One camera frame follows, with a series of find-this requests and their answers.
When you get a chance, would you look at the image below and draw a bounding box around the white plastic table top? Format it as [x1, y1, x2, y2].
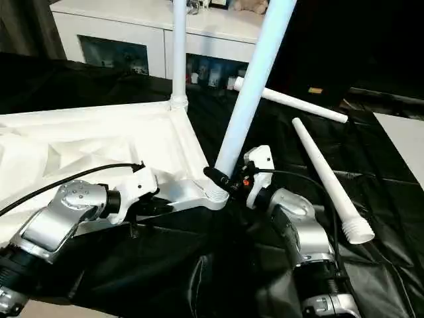
[0, 99, 231, 243]

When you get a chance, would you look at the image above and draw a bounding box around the white plastic table leg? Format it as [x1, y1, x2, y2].
[291, 117, 376, 246]
[170, 0, 190, 111]
[232, 75, 349, 125]
[213, 0, 298, 191]

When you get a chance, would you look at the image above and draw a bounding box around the black mat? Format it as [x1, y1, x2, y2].
[0, 52, 424, 318]

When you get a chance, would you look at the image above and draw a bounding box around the white sideboard with glass doors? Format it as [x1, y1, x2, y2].
[52, 0, 267, 88]

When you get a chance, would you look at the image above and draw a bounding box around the black cabinet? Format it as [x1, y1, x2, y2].
[265, 0, 424, 100]

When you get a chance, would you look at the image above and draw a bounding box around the grey curtain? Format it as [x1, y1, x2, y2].
[0, 0, 67, 57]

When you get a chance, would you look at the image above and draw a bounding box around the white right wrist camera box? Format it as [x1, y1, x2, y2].
[242, 144, 276, 210]

